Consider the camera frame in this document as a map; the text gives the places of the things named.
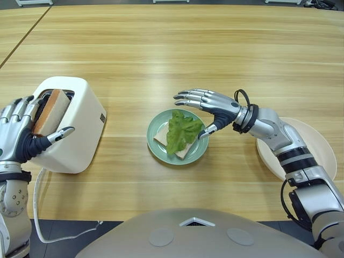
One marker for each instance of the cream plate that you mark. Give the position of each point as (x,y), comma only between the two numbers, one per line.
(319,150)

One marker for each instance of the green plate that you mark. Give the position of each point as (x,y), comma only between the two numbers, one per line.
(197,150)

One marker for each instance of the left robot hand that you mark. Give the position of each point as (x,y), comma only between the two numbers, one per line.
(16,134)

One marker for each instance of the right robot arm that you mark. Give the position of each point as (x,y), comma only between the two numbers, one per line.
(295,156)

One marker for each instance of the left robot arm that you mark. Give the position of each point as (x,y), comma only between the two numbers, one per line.
(14,204)

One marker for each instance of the robot body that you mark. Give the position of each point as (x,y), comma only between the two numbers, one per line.
(199,242)

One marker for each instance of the green lettuce leaf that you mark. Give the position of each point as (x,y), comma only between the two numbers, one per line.
(182,129)

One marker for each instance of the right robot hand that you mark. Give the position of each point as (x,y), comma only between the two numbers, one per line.
(220,107)

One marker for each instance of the bread slice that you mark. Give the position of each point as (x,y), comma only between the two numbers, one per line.
(52,110)
(161,138)

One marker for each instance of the cream toaster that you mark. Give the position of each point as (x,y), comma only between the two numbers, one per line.
(80,129)

